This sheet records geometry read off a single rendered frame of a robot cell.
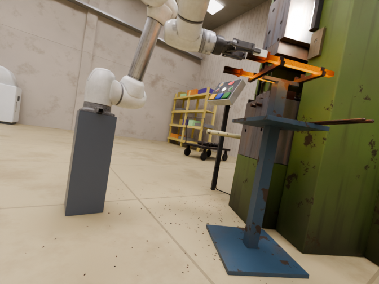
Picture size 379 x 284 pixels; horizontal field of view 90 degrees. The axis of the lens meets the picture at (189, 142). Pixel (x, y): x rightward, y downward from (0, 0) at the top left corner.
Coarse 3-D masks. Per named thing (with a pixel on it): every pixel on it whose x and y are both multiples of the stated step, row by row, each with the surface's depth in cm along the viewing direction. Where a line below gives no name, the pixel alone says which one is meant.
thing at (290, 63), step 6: (252, 60) 85; (258, 60) 84; (264, 60) 83; (270, 60) 84; (276, 60) 84; (288, 60) 85; (288, 66) 88; (294, 66) 86; (300, 66) 86; (306, 66) 87; (312, 66) 87; (312, 72) 89; (330, 72) 89
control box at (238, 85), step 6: (228, 84) 199; (234, 84) 192; (240, 84) 188; (228, 90) 192; (234, 90) 185; (240, 90) 189; (216, 96) 201; (222, 96) 192; (228, 96) 185; (234, 96) 185; (210, 102) 206; (216, 102) 200; (222, 102) 192; (228, 102) 186; (234, 102) 186
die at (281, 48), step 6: (276, 42) 142; (282, 42) 139; (288, 42) 140; (270, 48) 150; (276, 48) 141; (282, 48) 140; (288, 48) 141; (294, 48) 141; (300, 48) 142; (306, 48) 143; (270, 54) 149; (276, 54) 142; (282, 54) 141; (288, 54) 141; (294, 54) 142; (300, 54) 143; (306, 54) 143; (300, 60) 146; (306, 60) 144
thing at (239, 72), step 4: (224, 68) 107; (228, 68) 107; (232, 68) 106; (236, 68) 107; (224, 72) 108; (228, 72) 107; (232, 72) 107; (236, 72) 108; (240, 72) 106; (244, 72) 108; (248, 72) 108; (244, 76) 110; (248, 76) 109; (264, 80) 111
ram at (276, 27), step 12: (276, 0) 152; (288, 0) 136; (300, 0) 134; (312, 0) 136; (276, 12) 149; (288, 12) 134; (300, 12) 135; (312, 12) 136; (276, 24) 146; (288, 24) 134; (300, 24) 135; (276, 36) 144; (288, 36) 135; (300, 36) 136; (264, 48) 160
